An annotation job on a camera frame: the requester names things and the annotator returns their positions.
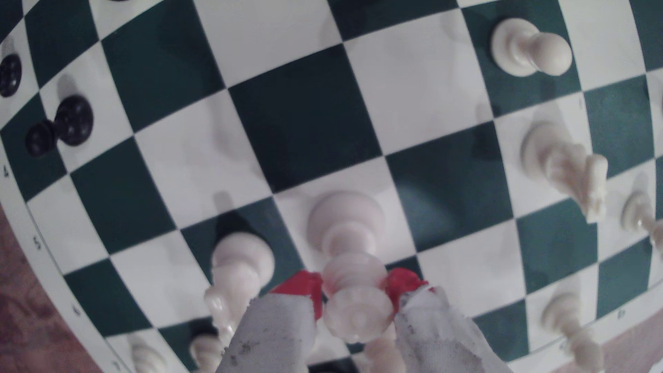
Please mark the white chess queen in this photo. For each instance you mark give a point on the white chess queen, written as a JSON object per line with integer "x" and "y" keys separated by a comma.
{"x": 347, "y": 223}

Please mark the black chess pawn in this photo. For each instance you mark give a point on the black chess pawn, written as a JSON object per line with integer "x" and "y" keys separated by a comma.
{"x": 9, "y": 75}
{"x": 72, "y": 120}

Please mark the white chess knight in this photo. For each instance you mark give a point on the white chess knight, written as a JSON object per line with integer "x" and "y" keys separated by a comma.
{"x": 564, "y": 160}

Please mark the white chess bishop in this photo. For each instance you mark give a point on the white chess bishop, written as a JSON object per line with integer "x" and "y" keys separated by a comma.
{"x": 567, "y": 321}
{"x": 241, "y": 264}

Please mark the white chess pawn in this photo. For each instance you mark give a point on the white chess pawn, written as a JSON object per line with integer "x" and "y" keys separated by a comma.
{"x": 637, "y": 212}
{"x": 207, "y": 352}
{"x": 523, "y": 49}
{"x": 147, "y": 357}

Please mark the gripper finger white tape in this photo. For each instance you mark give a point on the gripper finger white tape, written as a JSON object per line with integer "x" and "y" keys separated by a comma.
{"x": 274, "y": 331}
{"x": 435, "y": 336}

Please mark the green white chess board mat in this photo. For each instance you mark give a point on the green white chess board mat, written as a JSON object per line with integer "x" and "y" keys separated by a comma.
{"x": 300, "y": 103}

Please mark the white chess piece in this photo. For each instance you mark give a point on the white chess piece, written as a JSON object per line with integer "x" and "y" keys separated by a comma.
{"x": 383, "y": 357}

